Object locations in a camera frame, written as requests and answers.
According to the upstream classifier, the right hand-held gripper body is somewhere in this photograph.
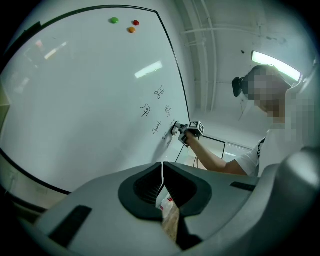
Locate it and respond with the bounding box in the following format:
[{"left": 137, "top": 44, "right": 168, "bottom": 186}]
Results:
[{"left": 177, "top": 120, "right": 206, "bottom": 146}]

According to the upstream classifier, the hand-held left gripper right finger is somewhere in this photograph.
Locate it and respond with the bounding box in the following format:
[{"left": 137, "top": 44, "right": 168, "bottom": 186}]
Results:
[{"left": 162, "top": 161, "right": 262, "bottom": 251}]

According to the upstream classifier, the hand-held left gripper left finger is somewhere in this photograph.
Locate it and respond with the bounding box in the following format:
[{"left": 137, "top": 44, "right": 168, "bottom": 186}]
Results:
[{"left": 34, "top": 161, "right": 182, "bottom": 256}]

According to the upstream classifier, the black framed whiteboard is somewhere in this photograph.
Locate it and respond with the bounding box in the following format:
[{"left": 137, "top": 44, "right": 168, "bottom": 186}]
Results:
[{"left": 0, "top": 5, "right": 191, "bottom": 196}]

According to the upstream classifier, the person's right forearm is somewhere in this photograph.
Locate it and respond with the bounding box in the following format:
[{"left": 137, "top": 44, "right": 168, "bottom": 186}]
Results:
[{"left": 186, "top": 132, "right": 248, "bottom": 176}]

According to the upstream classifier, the clear plastic bottle red label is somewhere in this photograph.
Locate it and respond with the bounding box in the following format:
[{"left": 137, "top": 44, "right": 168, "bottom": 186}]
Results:
[{"left": 159, "top": 193, "right": 176, "bottom": 212}]

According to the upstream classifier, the person's head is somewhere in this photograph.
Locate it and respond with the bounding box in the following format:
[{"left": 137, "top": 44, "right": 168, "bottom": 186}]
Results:
[{"left": 243, "top": 65, "right": 292, "bottom": 125}]

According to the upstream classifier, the person's white t-shirt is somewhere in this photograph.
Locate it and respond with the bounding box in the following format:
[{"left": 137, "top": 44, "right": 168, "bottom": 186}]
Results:
[{"left": 226, "top": 87, "right": 320, "bottom": 179}]

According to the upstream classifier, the long ceiling light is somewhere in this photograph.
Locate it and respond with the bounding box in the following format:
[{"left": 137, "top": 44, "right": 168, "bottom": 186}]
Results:
[{"left": 251, "top": 50, "right": 302, "bottom": 82}]

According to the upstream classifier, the black head-mounted camera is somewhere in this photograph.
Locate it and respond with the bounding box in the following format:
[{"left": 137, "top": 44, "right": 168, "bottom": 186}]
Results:
[{"left": 231, "top": 76, "right": 245, "bottom": 98}]

